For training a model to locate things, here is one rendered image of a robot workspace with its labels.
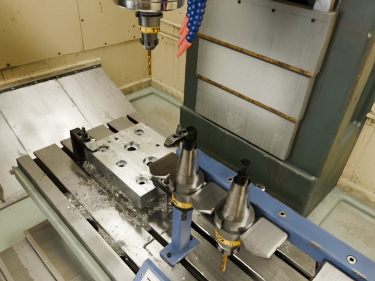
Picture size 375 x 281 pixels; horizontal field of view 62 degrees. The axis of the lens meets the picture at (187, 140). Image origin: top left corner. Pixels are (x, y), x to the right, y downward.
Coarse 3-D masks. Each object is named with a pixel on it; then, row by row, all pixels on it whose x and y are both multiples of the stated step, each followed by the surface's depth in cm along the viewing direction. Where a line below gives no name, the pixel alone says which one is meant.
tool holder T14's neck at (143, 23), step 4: (140, 20) 70; (144, 20) 69; (148, 20) 69; (152, 20) 69; (156, 20) 70; (140, 24) 70; (144, 24) 69; (148, 24) 69; (152, 24) 69; (156, 24) 70; (144, 32) 71; (156, 32) 71
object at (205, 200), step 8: (208, 184) 56; (216, 184) 56; (200, 192) 54; (208, 192) 55; (216, 192) 55; (224, 192) 55; (192, 200) 53; (200, 200) 53; (208, 200) 53; (216, 200) 53; (200, 208) 52; (208, 208) 52
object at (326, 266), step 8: (320, 264) 45; (328, 264) 44; (320, 272) 43; (328, 272) 43; (336, 272) 43; (344, 272) 44; (312, 280) 42; (320, 280) 42; (328, 280) 42; (336, 280) 42; (344, 280) 42; (352, 280) 43
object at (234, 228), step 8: (216, 208) 51; (216, 216) 50; (248, 216) 50; (216, 224) 50; (224, 224) 50; (232, 224) 48; (240, 224) 48; (248, 224) 48; (232, 232) 49; (240, 232) 49
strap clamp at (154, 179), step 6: (156, 180) 86; (162, 180) 86; (168, 180) 84; (162, 186) 85; (168, 186) 84; (168, 192) 84; (168, 198) 88; (168, 204) 90; (168, 210) 92; (168, 216) 89
